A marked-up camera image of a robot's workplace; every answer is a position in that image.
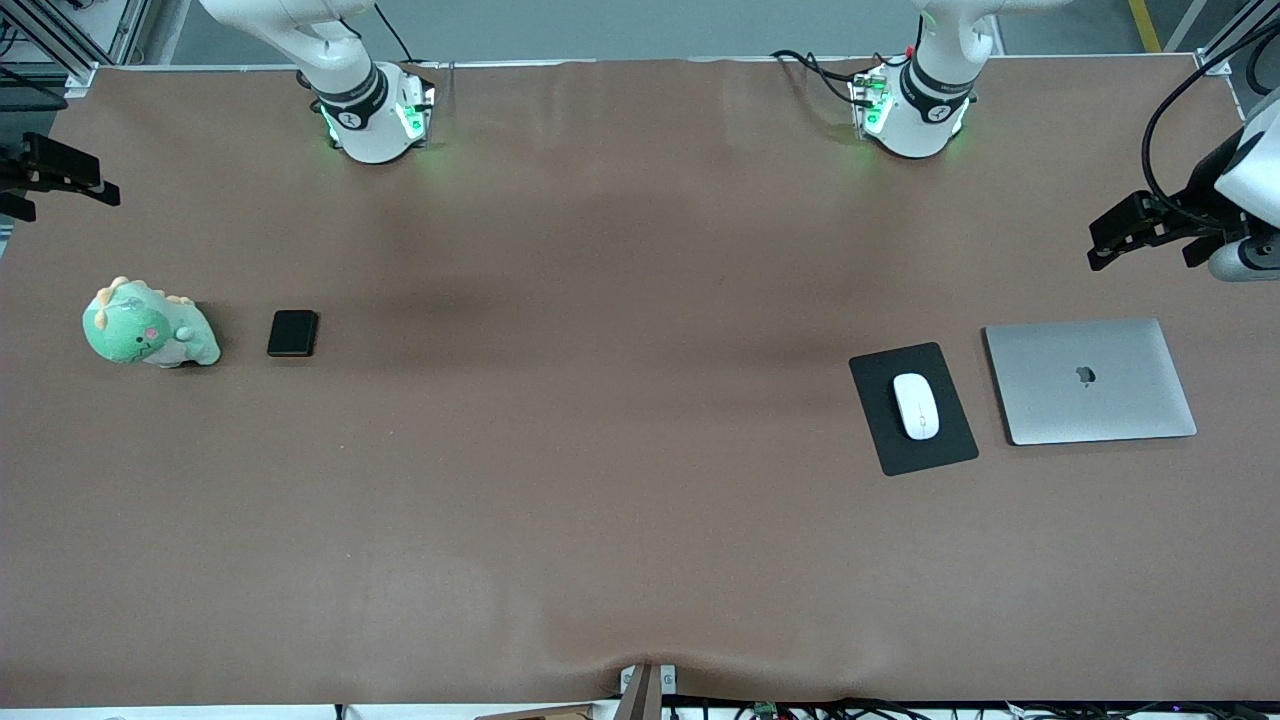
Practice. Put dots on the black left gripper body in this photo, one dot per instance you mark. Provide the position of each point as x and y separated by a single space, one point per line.
1201 189

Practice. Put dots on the white computer mouse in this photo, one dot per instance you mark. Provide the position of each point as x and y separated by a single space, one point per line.
916 405

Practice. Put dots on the black phone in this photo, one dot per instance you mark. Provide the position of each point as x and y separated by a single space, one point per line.
292 334

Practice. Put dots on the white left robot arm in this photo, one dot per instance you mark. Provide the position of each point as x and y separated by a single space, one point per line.
925 120

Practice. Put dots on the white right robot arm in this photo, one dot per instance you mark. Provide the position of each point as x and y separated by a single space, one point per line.
370 125

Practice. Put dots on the black mouse pad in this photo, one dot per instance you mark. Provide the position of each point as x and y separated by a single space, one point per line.
880 440

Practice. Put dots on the silver laptop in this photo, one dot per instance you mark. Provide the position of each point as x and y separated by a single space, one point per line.
1090 385

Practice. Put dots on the green dinosaur plush toy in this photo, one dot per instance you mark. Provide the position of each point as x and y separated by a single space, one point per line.
140 330

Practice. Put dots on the brown table cover mat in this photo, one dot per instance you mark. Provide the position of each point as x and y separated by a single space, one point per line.
600 540

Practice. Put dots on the grey table edge clamp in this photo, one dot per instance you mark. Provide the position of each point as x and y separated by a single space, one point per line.
668 680

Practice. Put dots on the aluminium frame profile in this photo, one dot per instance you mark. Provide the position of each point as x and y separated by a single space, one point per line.
60 40
1225 45

